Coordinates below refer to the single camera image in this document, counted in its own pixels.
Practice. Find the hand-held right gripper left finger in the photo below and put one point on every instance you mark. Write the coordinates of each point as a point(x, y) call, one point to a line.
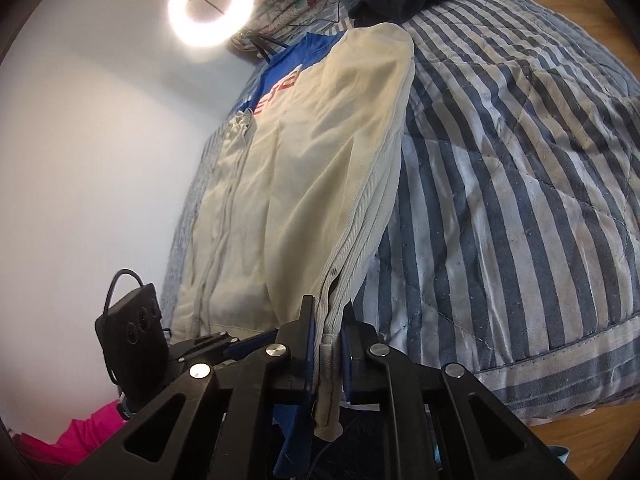
point(307, 350)

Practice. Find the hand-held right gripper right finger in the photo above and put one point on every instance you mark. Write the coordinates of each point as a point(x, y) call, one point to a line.
point(348, 360)

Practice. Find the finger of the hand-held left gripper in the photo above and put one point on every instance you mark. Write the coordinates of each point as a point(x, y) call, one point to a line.
point(210, 345)

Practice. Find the cream and blue work jacket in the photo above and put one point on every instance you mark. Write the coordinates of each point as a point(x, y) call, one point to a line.
point(300, 160)

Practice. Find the person's left forearm pink sleeve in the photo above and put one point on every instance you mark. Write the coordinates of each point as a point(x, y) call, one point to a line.
point(75, 435)

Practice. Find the teal object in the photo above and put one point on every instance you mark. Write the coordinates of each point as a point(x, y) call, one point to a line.
point(560, 452)

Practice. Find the blue striped quilt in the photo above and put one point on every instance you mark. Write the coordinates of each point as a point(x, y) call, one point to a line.
point(500, 160)

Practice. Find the black tripod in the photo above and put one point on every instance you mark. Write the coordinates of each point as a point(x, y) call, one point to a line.
point(265, 45)

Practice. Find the folded floral quilt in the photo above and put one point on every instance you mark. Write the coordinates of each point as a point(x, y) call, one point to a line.
point(290, 5)

